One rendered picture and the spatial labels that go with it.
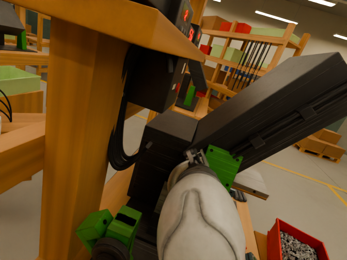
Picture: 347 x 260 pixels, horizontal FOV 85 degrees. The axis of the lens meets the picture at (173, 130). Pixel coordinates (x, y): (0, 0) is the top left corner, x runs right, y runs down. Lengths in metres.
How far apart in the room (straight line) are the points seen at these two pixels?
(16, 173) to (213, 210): 0.38
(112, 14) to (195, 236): 0.24
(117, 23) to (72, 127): 0.24
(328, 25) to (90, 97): 10.39
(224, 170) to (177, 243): 0.47
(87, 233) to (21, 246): 1.42
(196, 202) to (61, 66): 0.32
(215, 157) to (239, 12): 9.31
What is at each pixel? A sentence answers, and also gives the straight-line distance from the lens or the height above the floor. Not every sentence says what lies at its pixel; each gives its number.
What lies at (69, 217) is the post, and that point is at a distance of 0.56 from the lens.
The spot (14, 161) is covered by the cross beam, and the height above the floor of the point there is 1.24.
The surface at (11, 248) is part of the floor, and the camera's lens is 1.88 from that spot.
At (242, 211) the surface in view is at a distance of 1.09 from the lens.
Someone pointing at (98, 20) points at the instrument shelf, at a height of 1.51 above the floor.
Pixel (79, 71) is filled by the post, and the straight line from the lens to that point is 0.39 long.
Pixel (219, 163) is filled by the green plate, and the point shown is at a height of 1.23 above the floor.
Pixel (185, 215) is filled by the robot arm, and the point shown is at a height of 1.36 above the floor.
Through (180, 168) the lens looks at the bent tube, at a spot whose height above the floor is 1.19.
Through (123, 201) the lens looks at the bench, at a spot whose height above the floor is 0.88.
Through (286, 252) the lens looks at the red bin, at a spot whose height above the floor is 0.87.
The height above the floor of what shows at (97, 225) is 1.15.
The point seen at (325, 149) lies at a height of 0.29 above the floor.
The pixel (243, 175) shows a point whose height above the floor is 1.13.
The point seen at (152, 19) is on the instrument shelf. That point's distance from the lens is 0.23.
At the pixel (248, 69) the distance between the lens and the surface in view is 3.35.
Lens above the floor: 1.51
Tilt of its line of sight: 21 degrees down
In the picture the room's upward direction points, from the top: 18 degrees clockwise
